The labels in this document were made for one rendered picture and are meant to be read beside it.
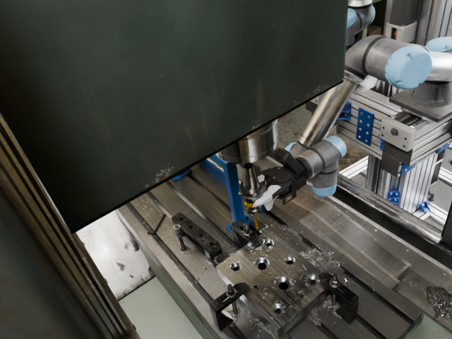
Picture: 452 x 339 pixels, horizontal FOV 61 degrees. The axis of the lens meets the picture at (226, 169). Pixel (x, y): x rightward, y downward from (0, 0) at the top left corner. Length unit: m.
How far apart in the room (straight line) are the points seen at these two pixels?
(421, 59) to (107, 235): 1.43
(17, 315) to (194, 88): 0.40
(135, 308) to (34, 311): 1.35
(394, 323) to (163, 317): 0.87
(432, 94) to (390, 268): 0.68
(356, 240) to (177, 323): 0.79
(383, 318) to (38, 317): 1.05
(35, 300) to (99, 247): 1.47
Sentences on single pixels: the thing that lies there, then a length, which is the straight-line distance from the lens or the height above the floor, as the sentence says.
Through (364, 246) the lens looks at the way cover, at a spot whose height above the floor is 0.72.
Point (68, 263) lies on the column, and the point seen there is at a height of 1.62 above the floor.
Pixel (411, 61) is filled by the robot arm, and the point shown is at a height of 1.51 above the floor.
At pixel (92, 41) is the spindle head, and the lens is 0.54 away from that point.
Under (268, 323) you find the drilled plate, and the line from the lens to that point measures 1.17.
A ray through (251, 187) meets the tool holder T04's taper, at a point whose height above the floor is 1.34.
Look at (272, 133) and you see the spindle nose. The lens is 0.86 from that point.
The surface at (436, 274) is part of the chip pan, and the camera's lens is 1.72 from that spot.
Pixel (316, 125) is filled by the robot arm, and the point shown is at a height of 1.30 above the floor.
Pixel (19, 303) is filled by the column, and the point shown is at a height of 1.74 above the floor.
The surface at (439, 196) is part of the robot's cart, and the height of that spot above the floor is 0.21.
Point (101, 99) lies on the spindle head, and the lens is 0.56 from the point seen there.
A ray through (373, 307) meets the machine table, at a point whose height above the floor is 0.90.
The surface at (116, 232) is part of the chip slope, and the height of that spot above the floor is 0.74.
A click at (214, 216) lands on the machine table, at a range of 1.56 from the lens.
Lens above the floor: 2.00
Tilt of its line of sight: 39 degrees down
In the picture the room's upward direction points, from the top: 10 degrees counter-clockwise
